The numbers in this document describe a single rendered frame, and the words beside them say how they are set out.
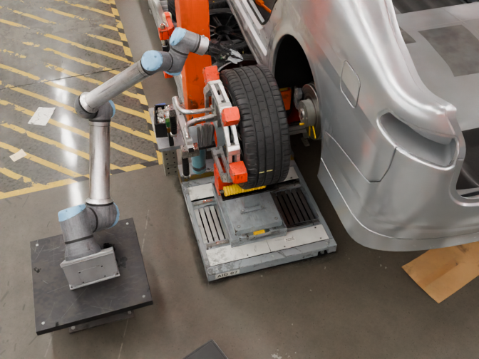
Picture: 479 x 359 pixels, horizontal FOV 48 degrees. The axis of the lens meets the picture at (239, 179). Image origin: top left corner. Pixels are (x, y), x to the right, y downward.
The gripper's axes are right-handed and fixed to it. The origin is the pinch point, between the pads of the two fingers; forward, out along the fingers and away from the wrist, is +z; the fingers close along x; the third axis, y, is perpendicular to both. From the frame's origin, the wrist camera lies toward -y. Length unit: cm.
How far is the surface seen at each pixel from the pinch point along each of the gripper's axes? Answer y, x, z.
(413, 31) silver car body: -33, 43, 111
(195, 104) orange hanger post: -48, -49, 7
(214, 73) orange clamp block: -15.6, -16.7, -2.8
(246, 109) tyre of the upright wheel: 21.7, -17.0, 4.7
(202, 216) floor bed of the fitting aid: -26, -115, 35
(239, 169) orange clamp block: 32, -44, 11
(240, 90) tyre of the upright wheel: 12.4, -11.7, 1.9
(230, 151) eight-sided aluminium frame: 27.8, -38.2, 4.1
